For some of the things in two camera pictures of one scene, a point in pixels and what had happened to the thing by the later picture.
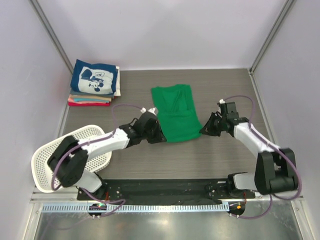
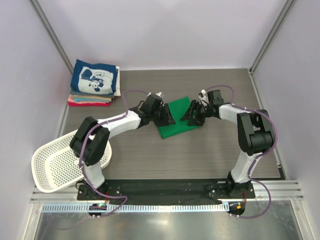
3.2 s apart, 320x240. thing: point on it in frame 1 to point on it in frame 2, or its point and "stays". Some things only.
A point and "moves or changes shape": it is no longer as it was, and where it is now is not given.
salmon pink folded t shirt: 72,101 stays
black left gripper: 160,137 to 170,119
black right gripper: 208,129 to 189,114
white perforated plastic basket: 42,171 stays
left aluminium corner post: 51,32 stays
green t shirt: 178,118 moves or changes shape
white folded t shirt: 117,92 stays
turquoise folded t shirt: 86,99 stays
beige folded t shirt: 105,98 stays
